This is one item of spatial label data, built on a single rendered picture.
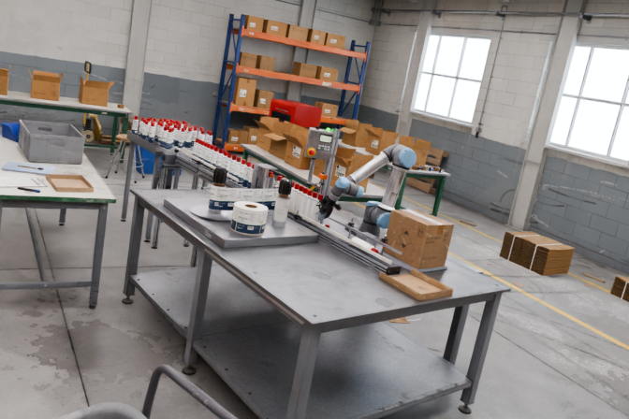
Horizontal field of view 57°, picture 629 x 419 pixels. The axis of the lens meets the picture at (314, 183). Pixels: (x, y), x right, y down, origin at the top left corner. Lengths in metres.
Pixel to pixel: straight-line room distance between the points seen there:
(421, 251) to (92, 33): 8.36
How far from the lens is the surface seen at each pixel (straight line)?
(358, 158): 5.46
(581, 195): 8.92
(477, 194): 10.13
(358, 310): 2.76
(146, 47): 10.93
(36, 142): 4.83
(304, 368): 2.69
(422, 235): 3.42
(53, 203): 4.06
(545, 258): 7.28
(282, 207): 3.59
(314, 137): 3.86
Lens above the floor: 1.90
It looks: 11 degrees down
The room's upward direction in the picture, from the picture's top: 10 degrees clockwise
